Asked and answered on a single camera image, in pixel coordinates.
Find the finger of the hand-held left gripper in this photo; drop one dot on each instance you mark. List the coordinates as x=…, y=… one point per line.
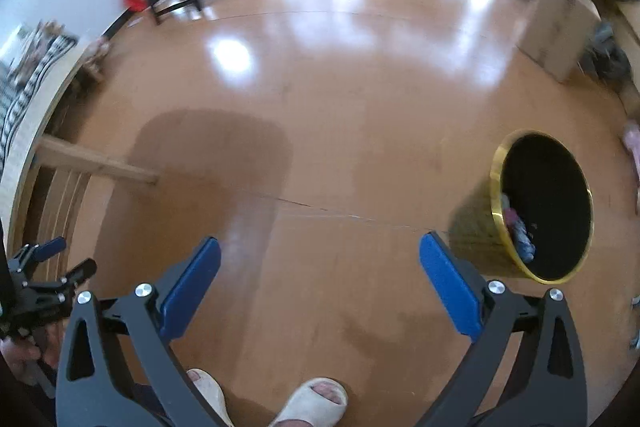
x=52, y=247
x=80, y=273

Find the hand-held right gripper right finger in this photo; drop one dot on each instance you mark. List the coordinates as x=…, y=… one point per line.
x=447, y=279

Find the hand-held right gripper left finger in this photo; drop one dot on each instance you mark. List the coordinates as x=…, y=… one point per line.
x=192, y=287

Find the white paper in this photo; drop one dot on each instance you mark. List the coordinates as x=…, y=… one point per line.
x=525, y=248

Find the gold patterned trash bin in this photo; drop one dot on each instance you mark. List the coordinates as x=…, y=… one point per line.
x=550, y=207

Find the person's left hand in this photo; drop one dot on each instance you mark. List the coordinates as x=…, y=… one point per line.
x=20, y=354

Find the beige slipper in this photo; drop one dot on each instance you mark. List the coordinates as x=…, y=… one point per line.
x=310, y=402
x=212, y=394

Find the striped cloth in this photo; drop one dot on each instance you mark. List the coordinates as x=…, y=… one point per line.
x=30, y=77

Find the pink cloth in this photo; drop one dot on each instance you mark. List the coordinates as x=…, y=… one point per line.
x=634, y=157

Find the dark grey bundle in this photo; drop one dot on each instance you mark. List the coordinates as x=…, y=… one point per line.
x=607, y=54

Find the cardboard box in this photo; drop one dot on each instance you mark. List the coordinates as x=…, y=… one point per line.
x=560, y=27

